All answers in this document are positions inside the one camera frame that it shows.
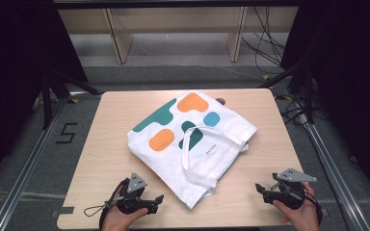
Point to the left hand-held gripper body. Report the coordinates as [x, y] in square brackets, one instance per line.
[131, 197]

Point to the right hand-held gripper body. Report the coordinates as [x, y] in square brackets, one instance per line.
[290, 189]

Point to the white tote bag coloured patches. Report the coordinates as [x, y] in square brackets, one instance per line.
[176, 160]

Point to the person's left hand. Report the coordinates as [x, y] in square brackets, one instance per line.
[120, 221]

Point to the person's right hand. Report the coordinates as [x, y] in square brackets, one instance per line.
[300, 216]

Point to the black tape strip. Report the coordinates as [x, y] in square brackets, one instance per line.
[65, 210]

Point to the black metal stand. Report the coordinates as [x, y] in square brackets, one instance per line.
[48, 99]
[307, 96]

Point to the small dark round object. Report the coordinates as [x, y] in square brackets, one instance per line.
[221, 101]

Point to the yellow tape piece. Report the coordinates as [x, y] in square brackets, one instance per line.
[266, 77]
[74, 100]

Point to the black curtain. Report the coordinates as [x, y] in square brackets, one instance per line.
[350, 80]
[16, 80]

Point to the aluminium rail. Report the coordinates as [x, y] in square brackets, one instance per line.
[25, 170]
[334, 173]

